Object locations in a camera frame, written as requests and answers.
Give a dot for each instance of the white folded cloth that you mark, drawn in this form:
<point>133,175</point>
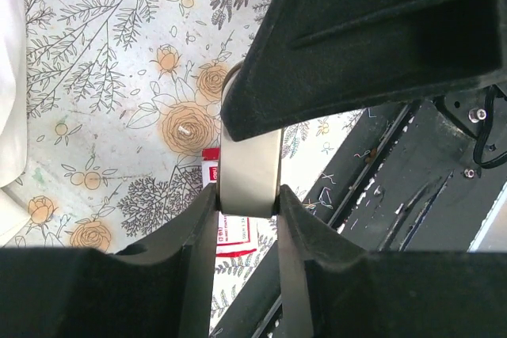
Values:
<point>13,91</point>

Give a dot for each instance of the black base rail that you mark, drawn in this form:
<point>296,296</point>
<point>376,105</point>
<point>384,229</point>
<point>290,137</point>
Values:
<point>429,176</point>

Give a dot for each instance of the floral table mat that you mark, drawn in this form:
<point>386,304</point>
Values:
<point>120,98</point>

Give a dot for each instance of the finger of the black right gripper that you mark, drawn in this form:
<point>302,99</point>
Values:
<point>313,58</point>

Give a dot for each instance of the brown small stapler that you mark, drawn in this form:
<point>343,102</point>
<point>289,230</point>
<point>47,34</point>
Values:
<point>249,174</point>

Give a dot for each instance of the red white staples box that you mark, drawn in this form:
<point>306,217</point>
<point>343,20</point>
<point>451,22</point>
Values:
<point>236,235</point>

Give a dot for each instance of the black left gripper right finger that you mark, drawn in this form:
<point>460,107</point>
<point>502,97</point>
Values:
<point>331,287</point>

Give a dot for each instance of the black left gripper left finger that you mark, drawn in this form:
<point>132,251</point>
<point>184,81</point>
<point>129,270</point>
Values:
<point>159,286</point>

